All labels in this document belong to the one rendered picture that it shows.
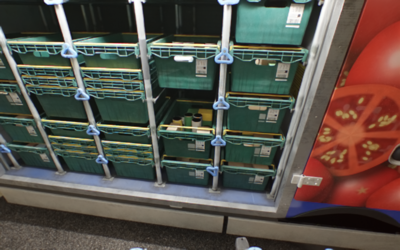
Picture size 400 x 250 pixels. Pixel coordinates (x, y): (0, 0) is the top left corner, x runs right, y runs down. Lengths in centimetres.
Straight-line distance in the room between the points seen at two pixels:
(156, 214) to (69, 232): 103
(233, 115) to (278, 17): 58
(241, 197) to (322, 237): 69
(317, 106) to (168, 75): 83
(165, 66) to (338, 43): 86
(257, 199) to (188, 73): 107
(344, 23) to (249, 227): 145
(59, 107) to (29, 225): 147
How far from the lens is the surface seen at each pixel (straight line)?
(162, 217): 182
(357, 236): 204
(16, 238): 277
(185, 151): 146
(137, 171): 174
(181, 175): 163
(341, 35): 108
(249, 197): 166
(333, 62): 109
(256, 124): 132
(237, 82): 119
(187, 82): 121
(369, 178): 156
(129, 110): 142
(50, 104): 177
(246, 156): 146
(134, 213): 189
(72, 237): 248
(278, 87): 124
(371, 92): 122
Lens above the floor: 189
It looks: 30 degrees down
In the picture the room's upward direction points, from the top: 1 degrees clockwise
